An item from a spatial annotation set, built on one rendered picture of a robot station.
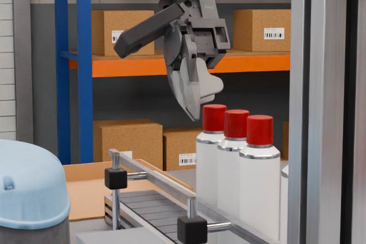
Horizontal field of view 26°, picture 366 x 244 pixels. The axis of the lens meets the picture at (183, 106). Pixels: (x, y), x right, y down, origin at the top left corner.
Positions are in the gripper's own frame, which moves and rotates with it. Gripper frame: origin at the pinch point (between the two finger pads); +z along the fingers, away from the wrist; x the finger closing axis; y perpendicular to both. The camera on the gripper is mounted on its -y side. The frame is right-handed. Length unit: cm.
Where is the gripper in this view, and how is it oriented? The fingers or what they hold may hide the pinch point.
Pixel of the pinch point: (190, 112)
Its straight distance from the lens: 116.6
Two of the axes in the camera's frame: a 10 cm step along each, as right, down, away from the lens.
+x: -3.5, 3.9, 8.5
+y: 9.2, -0.3, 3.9
